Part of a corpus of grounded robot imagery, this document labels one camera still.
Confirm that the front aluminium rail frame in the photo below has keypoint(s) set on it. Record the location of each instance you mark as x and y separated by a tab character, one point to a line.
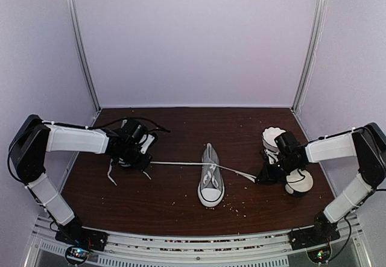
259	249

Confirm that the right aluminium frame post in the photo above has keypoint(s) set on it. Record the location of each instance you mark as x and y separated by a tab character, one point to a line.
316	29

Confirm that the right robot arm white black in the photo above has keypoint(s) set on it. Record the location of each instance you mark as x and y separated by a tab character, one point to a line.
358	153

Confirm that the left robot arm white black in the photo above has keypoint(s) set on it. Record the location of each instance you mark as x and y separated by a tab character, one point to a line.
38	142

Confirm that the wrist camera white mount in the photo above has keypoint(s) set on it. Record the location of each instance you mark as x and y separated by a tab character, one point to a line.
269	156
146	142

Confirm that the left aluminium frame post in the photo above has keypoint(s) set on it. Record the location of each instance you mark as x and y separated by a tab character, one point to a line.
82	54

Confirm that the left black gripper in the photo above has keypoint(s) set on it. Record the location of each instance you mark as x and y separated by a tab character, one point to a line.
142	164

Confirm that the black and white bowl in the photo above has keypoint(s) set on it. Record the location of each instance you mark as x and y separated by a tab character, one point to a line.
298	183

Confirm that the white fluted ceramic bowl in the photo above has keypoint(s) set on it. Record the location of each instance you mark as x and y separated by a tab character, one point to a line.
268	138

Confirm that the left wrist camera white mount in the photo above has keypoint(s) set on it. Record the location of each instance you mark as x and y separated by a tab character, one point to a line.
146	142

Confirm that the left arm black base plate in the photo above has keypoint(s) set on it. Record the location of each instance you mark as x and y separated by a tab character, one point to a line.
81	237

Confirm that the aluminium frame post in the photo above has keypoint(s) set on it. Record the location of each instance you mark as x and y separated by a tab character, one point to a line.
316	29
82	54

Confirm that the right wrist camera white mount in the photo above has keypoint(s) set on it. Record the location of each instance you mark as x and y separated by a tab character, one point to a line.
269	156

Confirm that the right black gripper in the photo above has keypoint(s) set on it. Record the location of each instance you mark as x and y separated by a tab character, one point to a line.
268	177

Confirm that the grey sneaker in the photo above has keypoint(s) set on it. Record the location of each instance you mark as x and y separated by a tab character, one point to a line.
211	187
123	161

